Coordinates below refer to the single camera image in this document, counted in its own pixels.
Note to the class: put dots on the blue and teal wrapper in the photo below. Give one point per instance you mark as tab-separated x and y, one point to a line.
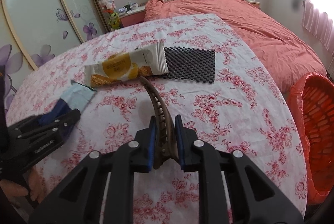
77	96

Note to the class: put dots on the floral pink tablecloth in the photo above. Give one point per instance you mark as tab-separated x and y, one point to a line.
242	110

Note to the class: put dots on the sliding door wardrobe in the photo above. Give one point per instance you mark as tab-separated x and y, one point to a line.
35	31

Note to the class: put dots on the white mug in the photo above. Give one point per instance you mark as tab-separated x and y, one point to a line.
134	6

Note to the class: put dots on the yellow white snack packet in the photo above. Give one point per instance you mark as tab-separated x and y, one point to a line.
146	61

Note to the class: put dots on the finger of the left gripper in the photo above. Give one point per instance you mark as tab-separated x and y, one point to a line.
64	120

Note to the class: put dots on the yellow green plush toy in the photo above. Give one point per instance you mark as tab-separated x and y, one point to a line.
114	21

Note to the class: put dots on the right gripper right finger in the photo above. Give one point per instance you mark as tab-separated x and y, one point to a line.
232	189

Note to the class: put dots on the right nightstand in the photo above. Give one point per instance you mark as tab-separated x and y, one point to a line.
254	3

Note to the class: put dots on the person's left hand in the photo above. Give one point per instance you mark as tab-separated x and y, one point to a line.
35	191

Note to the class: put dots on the dark mug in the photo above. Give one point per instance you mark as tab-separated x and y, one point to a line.
128	7

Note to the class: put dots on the black mesh mat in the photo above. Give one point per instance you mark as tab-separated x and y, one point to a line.
179	63

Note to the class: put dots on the pink curtain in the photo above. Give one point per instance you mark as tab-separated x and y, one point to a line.
318	20

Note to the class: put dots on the brown hair claw clip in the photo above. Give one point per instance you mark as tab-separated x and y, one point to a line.
165	143

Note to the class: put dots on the orange laundry basket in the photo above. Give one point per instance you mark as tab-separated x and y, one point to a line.
311	105

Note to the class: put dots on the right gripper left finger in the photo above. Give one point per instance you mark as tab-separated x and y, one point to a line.
100	188

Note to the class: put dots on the pink left nightstand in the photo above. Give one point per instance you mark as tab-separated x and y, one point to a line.
133	17

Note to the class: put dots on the bed with salmon duvet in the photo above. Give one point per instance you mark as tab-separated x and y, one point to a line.
285	56

